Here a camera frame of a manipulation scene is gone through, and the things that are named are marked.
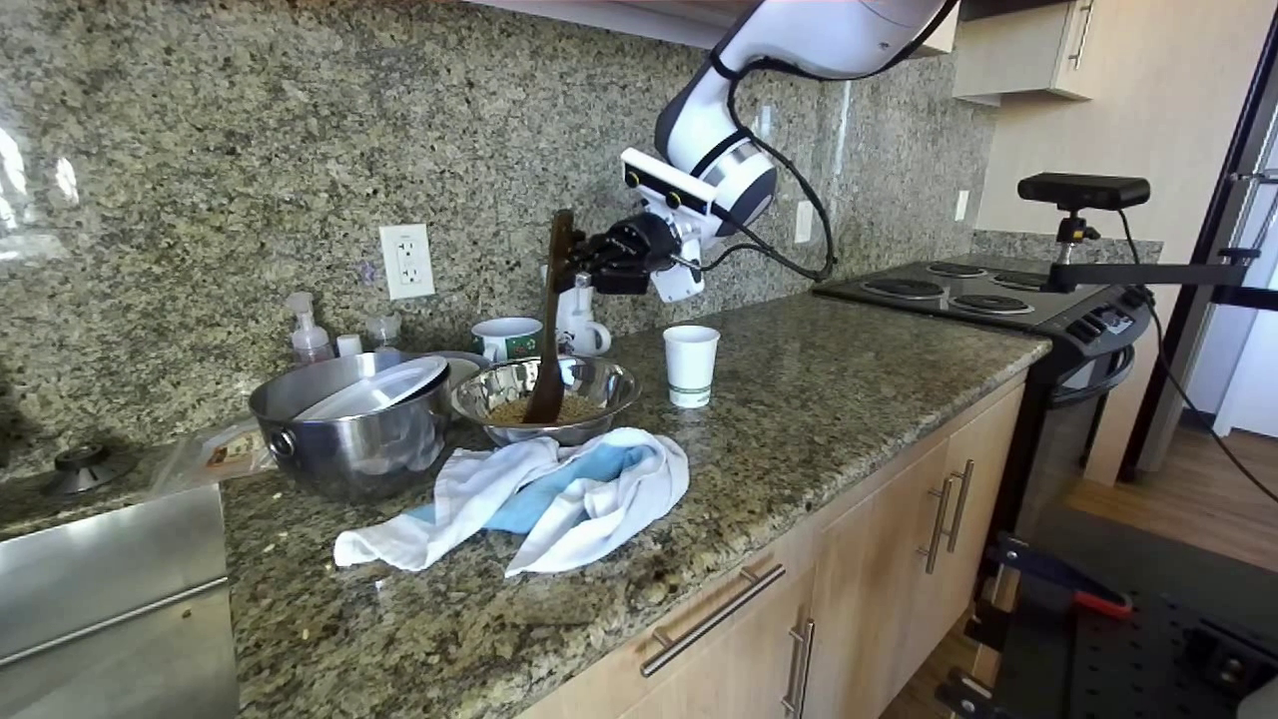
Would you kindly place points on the dark wooden cooking spoon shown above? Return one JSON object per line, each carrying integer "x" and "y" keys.
{"x": 547, "y": 347}

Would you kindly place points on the clear soap dispenser bottle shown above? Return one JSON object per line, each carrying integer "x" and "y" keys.
{"x": 309, "y": 334}

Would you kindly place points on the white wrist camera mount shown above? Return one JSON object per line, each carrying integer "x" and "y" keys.
{"x": 665, "y": 185}

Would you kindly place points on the large stainless steel pot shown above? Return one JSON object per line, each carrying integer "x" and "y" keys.
{"x": 362, "y": 427}

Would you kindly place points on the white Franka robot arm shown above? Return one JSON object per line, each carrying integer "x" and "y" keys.
{"x": 799, "y": 54}

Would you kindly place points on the white wall power outlet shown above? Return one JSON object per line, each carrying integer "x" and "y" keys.
{"x": 409, "y": 263}

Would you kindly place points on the black electric cooktop range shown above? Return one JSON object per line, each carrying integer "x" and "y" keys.
{"x": 985, "y": 302}

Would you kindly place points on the stainless steel sink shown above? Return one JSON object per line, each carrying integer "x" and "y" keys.
{"x": 105, "y": 585}

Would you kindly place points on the light wood upper cabinet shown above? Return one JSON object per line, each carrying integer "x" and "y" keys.
{"x": 639, "y": 19}

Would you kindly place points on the green and white mug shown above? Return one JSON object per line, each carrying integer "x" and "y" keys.
{"x": 504, "y": 343}

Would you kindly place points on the black camera on stand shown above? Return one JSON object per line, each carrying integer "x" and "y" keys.
{"x": 1085, "y": 190}

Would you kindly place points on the white and blue cloth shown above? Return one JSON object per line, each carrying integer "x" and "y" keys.
{"x": 559, "y": 503}

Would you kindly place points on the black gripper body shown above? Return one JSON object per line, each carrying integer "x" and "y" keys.
{"x": 638, "y": 255}

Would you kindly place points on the small white wall plate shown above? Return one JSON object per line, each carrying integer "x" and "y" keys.
{"x": 960, "y": 207}

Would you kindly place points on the brown food in bowl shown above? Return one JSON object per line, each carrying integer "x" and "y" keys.
{"x": 579, "y": 406}

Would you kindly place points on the white paper cup green band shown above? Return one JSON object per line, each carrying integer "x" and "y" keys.
{"x": 693, "y": 364}

